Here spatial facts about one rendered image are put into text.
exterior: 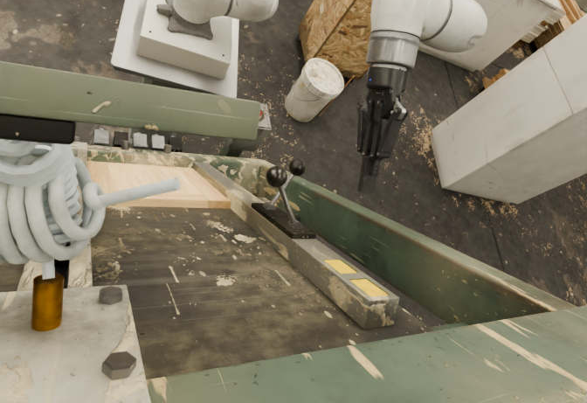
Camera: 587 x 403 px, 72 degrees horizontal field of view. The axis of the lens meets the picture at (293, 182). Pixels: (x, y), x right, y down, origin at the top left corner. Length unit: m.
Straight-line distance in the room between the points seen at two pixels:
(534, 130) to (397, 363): 2.80
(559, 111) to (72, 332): 2.90
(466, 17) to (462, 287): 0.49
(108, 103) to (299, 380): 0.19
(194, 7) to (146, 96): 1.50
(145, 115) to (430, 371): 0.24
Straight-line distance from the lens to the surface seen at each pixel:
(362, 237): 0.93
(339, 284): 0.59
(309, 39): 3.20
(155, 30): 1.75
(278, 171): 0.68
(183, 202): 0.96
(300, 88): 2.75
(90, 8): 3.01
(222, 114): 0.20
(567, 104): 2.99
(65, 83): 0.19
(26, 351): 0.28
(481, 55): 4.74
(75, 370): 0.26
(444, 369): 0.33
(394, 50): 0.76
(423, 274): 0.80
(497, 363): 0.36
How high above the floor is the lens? 2.06
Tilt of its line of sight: 52 degrees down
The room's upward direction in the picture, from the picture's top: 46 degrees clockwise
